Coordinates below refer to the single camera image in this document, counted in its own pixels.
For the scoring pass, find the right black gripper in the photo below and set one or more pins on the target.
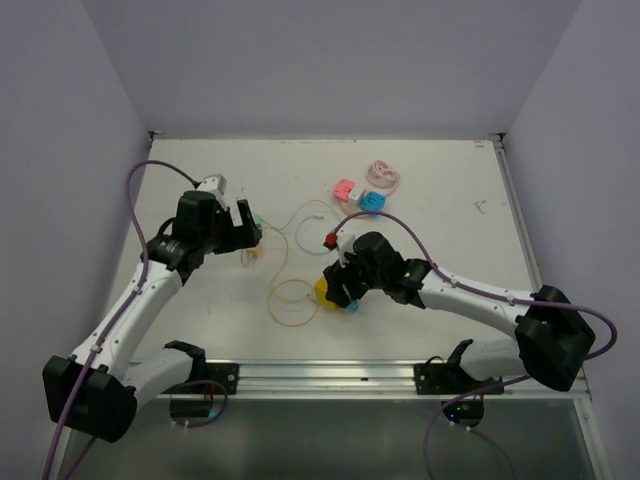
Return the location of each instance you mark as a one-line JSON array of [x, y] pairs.
[[336, 276]]

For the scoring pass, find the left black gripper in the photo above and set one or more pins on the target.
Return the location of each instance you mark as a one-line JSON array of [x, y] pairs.
[[239, 237]]

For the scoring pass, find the yellow plug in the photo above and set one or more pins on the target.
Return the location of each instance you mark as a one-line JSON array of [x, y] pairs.
[[250, 255]]

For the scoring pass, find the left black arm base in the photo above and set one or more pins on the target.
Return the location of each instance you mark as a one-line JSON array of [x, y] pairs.
[[224, 372]]

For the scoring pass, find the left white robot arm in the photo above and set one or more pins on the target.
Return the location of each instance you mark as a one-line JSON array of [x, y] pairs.
[[97, 389]]

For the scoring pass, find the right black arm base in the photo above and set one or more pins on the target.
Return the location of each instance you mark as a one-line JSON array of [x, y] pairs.
[[436, 376]]

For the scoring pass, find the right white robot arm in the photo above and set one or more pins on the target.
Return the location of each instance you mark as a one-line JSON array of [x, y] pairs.
[[542, 336]]

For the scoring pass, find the light blue plug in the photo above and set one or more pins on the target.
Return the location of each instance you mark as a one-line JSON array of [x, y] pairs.
[[352, 307]]

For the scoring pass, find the blue socket cube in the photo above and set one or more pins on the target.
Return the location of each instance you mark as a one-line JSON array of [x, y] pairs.
[[372, 201]]

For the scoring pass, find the pink socket cube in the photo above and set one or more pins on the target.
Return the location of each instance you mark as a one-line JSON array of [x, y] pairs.
[[343, 189]]

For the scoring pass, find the white adapter between cubes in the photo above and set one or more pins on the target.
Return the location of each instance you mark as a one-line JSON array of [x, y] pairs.
[[355, 196]]

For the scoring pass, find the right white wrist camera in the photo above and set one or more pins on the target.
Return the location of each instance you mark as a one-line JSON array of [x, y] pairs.
[[342, 242]]

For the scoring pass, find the aluminium front rail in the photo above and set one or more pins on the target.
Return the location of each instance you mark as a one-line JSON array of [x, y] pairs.
[[325, 377]]

